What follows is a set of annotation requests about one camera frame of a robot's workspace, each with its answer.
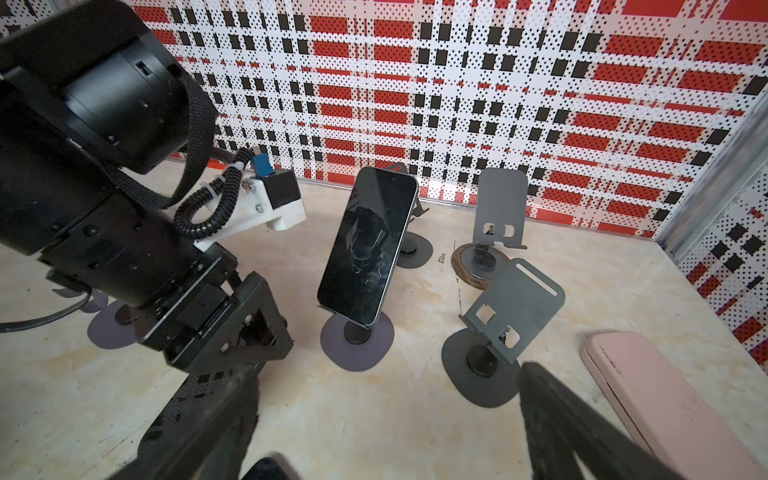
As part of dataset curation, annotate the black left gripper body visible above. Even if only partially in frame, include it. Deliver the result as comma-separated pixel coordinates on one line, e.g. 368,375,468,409
39,192,237,369

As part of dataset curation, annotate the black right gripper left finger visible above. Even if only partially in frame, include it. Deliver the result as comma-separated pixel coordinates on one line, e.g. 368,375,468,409
111,363,264,479

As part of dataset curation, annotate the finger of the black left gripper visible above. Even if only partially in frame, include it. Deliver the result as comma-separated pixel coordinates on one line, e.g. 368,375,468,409
179,272,294,375

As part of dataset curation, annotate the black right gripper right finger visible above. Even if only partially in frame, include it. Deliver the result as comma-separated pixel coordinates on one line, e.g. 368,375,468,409
518,362,681,479

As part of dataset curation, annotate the black phone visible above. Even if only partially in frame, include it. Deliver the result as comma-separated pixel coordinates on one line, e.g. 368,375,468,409
242,456,295,480

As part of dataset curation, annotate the dark phone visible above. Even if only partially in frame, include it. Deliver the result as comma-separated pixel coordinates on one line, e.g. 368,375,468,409
317,167,419,329

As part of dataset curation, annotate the grey stand near left arm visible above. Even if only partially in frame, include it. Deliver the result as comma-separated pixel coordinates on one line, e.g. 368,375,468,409
74,290,137,350

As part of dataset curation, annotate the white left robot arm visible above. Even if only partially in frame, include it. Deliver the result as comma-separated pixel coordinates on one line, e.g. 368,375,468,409
1,1,305,374

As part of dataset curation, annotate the grey round phone stand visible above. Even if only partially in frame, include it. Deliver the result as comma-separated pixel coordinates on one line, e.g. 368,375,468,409
441,258,566,408

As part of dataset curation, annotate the grey stand base corner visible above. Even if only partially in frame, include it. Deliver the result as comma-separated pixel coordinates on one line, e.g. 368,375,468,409
320,312,395,372

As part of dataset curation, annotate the grey stand far left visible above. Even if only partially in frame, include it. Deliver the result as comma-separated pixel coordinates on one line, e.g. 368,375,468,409
385,162,433,269

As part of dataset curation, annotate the wooden base phone stand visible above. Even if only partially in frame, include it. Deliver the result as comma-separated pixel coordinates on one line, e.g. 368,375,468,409
451,168,528,290

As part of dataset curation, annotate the pink glasses case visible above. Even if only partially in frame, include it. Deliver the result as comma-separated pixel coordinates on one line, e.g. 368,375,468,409
581,332,767,479

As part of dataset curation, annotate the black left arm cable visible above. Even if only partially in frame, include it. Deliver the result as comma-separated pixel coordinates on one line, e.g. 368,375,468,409
172,146,256,241

